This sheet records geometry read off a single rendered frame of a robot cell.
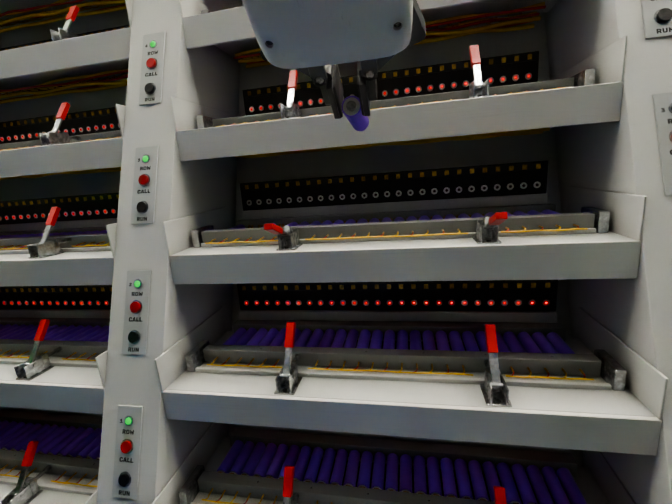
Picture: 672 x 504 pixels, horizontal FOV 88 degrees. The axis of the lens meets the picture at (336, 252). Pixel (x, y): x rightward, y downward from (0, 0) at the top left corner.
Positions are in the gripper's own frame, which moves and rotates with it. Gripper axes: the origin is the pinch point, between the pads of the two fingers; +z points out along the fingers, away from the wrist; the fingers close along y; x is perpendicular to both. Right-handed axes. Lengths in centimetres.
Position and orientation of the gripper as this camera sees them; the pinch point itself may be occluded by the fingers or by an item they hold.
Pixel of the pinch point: (349, 88)
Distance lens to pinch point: 33.2
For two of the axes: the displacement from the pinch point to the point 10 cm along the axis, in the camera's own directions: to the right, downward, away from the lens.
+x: 0.3, -9.6, 2.8
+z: 1.8, 2.9, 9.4
